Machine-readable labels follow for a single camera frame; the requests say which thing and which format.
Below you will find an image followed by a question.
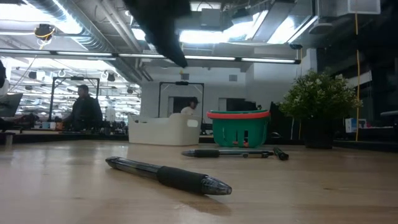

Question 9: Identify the white plastic bin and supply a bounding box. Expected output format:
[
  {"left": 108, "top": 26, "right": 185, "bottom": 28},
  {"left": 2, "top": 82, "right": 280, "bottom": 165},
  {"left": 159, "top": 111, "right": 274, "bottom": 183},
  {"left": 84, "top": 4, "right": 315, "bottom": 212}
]
[{"left": 127, "top": 112, "right": 203, "bottom": 147}]

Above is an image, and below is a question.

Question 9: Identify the black aluminium table frame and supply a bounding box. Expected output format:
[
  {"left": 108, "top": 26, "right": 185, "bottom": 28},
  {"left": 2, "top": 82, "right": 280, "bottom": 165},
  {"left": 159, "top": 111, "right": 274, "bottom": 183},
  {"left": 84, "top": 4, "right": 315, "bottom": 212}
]
[{"left": 0, "top": 130, "right": 398, "bottom": 154}]

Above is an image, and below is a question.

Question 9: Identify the potted green plant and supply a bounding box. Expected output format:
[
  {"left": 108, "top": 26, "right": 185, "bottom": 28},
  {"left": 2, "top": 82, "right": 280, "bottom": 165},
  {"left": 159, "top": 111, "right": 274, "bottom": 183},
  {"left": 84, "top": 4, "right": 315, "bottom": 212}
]
[{"left": 277, "top": 67, "right": 363, "bottom": 150}]

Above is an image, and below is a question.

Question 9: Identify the black retractable pen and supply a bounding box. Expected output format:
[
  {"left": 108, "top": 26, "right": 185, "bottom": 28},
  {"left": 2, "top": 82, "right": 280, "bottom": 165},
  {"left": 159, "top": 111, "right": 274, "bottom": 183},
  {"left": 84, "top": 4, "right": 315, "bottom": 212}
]
[
  {"left": 272, "top": 146, "right": 290, "bottom": 161},
  {"left": 104, "top": 156, "right": 233, "bottom": 196},
  {"left": 181, "top": 149, "right": 275, "bottom": 159}
]

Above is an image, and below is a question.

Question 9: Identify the white ceiling unit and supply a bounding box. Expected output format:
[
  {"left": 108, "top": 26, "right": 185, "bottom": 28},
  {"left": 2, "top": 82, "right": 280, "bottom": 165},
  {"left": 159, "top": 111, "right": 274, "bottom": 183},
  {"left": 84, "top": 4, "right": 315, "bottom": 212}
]
[{"left": 317, "top": 0, "right": 382, "bottom": 18}]

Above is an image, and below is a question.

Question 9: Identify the white and blue box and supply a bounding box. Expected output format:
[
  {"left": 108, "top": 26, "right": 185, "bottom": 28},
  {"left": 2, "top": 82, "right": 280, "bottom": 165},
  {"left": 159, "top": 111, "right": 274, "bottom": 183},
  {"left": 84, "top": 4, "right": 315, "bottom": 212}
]
[{"left": 344, "top": 117, "right": 368, "bottom": 134}]

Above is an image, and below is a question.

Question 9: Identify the silver ceiling duct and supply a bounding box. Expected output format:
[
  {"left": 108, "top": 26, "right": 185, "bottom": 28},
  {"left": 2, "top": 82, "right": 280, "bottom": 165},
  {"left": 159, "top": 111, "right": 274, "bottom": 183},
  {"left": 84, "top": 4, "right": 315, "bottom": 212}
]
[{"left": 26, "top": 0, "right": 150, "bottom": 82}]

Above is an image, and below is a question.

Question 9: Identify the dark computer monitor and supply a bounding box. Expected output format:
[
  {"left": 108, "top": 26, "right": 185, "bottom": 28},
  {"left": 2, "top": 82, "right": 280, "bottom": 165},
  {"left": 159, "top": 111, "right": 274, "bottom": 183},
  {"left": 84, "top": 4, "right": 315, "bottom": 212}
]
[{"left": 0, "top": 92, "right": 24, "bottom": 118}]

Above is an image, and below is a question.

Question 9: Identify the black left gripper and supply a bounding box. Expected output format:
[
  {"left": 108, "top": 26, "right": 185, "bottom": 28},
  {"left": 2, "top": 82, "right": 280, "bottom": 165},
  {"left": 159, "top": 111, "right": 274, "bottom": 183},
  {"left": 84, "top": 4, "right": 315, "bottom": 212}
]
[{"left": 123, "top": 0, "right": 191, "bottom": 68}]

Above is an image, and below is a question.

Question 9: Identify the long ceiling light bar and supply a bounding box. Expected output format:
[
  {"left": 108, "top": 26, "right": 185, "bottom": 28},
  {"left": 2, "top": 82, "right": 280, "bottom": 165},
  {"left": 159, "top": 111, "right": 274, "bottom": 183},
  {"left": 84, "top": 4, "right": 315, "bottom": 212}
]
[{"left": 0, "top": 48, "right": 301, "bottom": 65}]

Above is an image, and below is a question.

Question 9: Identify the teal basket with orange rim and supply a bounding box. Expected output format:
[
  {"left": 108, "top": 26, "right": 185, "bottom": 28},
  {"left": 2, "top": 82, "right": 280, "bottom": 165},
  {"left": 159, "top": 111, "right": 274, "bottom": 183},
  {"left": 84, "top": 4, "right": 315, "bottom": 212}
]
[{"left": 206, "top": 108, "right": 271, "bottom": 149}]

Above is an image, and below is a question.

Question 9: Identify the black background rig frame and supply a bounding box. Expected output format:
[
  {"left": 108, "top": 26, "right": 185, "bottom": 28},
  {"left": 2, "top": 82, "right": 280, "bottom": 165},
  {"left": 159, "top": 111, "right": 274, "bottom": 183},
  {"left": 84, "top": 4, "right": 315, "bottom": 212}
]
[
  {"left": 49, "top": 76, "right": 101, "bottom": 122},
  {"left": 157, "top": 81, "right": 205, "bottom": 119}
]

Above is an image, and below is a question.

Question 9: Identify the person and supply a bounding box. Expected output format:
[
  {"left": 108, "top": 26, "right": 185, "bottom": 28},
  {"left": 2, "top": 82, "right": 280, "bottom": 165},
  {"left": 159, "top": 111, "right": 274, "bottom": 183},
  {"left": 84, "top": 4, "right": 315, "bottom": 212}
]
[
  {"left": 181, "top": 96, "right": 200, "bottom": 115},
  {"left": 63, "top": 84, "right": 104, "bottom": 132}
]

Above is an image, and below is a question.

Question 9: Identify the black ceiling cord reel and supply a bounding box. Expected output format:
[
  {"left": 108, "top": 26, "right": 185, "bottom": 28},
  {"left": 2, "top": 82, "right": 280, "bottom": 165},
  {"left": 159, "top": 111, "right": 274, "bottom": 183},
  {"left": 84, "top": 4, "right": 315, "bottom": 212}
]
[{"left": 33, "top": 23, "right": 57, "bottom": 40}]

